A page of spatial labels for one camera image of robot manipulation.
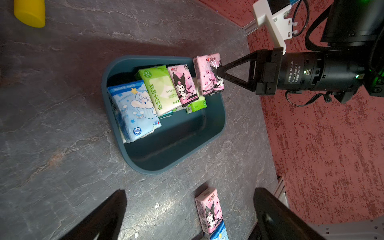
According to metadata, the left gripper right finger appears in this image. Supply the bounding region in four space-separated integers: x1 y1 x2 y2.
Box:
254 188 324 240

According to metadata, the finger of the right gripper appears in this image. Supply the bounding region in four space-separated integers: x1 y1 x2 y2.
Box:
216 52 258 92

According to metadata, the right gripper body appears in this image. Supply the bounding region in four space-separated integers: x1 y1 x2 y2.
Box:
255 47 284 96

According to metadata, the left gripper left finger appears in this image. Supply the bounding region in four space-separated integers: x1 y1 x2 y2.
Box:
61 190 127 240

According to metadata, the pink Kuromi pack bottom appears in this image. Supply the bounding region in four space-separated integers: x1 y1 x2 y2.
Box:
193 53 224 97

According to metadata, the pink Kuromi tissue pack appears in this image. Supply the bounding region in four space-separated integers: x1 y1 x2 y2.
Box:
195 187 223 235

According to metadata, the green tissue pack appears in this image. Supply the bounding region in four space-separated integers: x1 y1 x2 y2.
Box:
135 65 182 118
186 97 207 114

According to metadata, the blue tissue pack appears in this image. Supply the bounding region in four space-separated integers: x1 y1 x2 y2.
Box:
107 80 162 143

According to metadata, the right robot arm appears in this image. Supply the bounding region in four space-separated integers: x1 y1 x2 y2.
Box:
214 1 384 104

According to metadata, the teal storage box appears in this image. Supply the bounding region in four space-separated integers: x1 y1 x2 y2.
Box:
101 56 226 175

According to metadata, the aluminium front rail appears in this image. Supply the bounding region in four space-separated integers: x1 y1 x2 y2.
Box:
308 216 384 240

